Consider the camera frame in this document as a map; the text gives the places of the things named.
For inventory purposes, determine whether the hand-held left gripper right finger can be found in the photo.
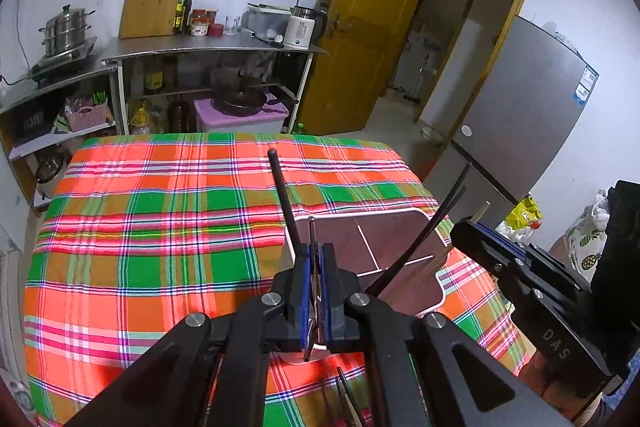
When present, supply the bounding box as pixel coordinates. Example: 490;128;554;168
319;244;576;427

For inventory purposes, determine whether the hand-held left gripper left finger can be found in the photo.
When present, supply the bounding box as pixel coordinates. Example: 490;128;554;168
65;245;313;427

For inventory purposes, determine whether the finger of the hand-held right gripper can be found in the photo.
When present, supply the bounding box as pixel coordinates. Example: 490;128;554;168
450;218;539;309
471;218;587;294

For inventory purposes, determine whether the pink plastic utensil basket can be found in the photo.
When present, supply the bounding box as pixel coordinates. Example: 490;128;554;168
284;206;453;365

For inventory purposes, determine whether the person's right hand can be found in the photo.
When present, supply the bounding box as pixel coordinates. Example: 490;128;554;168
519;351;606;427

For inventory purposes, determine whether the pineapple print bag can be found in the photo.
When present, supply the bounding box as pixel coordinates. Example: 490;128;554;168
565;189;611;283

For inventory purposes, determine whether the yellow plastic bag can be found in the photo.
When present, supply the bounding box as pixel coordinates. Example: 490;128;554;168
504;196;543;233

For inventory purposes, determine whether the grey refrigerator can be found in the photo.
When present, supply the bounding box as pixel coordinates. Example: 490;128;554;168
415;14;601;228

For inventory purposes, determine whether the plaid tablecloth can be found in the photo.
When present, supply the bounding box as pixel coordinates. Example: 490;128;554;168
22;132;531;427

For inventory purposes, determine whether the purple lidded storage bin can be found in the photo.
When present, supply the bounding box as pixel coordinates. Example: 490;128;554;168
194;97;291;135

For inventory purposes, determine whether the black wok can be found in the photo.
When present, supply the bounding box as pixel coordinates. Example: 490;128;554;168
210;84;301;118

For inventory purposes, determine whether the brown bottle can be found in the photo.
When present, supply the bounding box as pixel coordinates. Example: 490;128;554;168
167;96;193;132

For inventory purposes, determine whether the yellow cooking oil jug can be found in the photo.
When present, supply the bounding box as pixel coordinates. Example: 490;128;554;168
129;99;166;135

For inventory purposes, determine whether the white electric kettle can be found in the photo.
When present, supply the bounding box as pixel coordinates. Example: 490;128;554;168
282;6;328;52

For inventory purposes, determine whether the yellow wooden door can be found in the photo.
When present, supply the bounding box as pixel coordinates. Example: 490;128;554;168
300;0;436;135

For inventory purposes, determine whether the white kitchen appliance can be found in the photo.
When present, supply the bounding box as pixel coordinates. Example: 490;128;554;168
240;3;296;38

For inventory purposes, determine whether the small pink storage basket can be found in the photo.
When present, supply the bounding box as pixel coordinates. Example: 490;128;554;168
65;102;110;132

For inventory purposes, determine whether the low steel shelf unit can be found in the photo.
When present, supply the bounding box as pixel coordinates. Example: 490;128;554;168
0;57;123;210

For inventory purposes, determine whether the wooden cutting board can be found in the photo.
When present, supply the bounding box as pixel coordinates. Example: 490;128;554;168
119;0;188;40

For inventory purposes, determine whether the black induction cooktop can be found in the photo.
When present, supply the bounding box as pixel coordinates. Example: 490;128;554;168
27;37;98;88

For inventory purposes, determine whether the steel steamer pot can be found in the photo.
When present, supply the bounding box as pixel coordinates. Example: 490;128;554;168
39;4;96;58

